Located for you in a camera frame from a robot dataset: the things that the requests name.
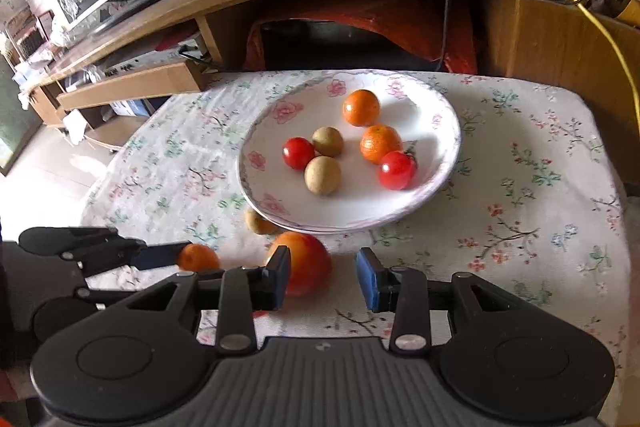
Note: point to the floral tablecloth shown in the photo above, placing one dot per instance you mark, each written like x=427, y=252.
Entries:
x=525, y=207

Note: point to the red apple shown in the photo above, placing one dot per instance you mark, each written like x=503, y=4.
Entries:
x=307, y=264

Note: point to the blue and white box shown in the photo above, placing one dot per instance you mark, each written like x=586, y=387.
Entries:
x=132, y=107

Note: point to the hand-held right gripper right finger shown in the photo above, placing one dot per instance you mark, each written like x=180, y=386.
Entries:
x=370, y=279

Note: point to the red cloth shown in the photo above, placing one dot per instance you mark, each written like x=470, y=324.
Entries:
x=360, y=12

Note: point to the brown longan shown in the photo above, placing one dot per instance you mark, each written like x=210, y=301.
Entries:
x=322, y=175
x=257, y=223
x=327, y=142

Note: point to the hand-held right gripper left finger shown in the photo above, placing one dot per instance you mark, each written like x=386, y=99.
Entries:
x=277, y=277

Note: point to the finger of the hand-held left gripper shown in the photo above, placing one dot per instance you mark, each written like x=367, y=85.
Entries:
x=60, y=317
x=155, y=256

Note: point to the orange tangerine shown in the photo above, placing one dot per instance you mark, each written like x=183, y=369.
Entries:
x=361, y=108
x=200, y=257
x=381, y=144

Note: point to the silver media player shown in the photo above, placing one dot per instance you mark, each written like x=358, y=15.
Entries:
x=150, y=59

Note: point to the white floral bowl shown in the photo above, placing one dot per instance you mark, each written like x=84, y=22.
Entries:
x=350, y=187

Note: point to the red cherry tomato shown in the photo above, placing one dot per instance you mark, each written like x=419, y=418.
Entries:
x=397, y=169
x=298, y=153

